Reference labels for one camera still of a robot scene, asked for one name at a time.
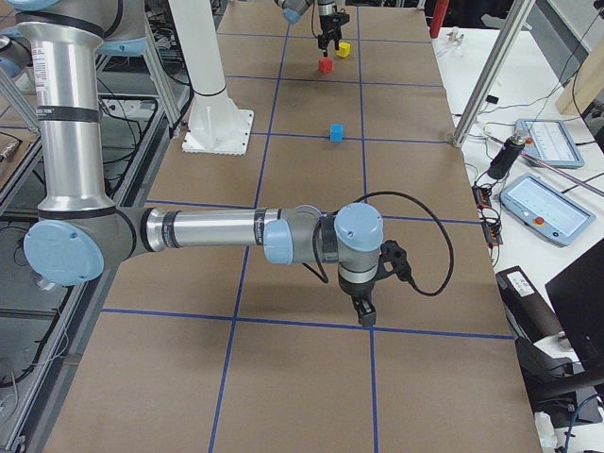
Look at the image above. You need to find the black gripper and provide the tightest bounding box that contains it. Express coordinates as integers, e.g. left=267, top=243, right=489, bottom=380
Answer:
left=317, top=12, right=350, bottom=52
left=340, top=277, right=377, bottom=327

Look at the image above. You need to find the yellow wooden block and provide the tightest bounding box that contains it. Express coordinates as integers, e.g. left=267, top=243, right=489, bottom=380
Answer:
left=336, top=41, right=351, bottom=59

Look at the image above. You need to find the red wooden block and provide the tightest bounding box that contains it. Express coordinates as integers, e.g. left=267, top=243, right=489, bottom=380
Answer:
left=318, top=57, right=333, bottom=74

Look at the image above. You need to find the blue wooden block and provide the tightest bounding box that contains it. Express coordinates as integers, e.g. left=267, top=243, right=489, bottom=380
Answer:
left=329, top=124, right=344, bottom=143

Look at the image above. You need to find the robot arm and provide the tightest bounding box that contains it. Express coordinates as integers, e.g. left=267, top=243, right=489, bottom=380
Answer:
left=13, top=1, right=383, bottom=327
left=275, top=0, right=350, bottom=57

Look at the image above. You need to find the red cylinder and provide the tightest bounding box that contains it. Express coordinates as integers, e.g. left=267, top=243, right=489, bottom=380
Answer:
left=429, top=0, right=449, bottom=39

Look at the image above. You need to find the orange black usb hub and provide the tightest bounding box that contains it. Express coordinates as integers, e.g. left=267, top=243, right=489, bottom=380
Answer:
left=472, top=184, right=503, bottom=248

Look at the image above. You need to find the near teach pendant tablet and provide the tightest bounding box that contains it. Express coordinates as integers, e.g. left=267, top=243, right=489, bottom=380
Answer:
left=499, top=174, right=596, bottom=246

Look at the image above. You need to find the teach pendant tablet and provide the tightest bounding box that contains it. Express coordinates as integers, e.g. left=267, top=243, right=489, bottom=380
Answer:
left=499, top=174, right=596, bottom=246
left=515, top=119, right=585, bottom=169

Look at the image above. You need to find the black water bottle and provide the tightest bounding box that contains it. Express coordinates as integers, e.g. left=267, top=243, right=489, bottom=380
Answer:
left=487, top=132, right=527, bottom=180

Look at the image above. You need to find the black monitor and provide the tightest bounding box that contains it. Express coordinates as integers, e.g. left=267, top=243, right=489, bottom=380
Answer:
left=545, top=240, right=603, bottom=369

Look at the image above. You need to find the grabber reacher stick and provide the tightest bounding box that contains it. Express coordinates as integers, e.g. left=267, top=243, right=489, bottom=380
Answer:
left=487, top=135, right=603, bottom=196

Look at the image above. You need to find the far teach pendant tablet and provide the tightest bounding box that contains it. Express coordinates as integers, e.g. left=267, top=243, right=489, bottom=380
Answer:
left=515, top=119, right=585, bottom=169

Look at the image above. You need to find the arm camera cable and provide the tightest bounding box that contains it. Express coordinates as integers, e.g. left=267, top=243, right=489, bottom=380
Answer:
left=301, top=191, right=455, bottom=297

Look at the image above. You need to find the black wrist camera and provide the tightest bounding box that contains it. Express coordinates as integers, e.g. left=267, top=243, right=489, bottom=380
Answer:
left=375, top=240, right=412, bottom=283

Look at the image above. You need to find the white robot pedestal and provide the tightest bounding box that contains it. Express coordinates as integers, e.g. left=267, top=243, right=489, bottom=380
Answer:
left=169, top=0, right=254, bottom=156

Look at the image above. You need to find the aluminium frame post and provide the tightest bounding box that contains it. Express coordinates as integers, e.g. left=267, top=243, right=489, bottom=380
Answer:
left=449, top=0, right=536, bottom=148

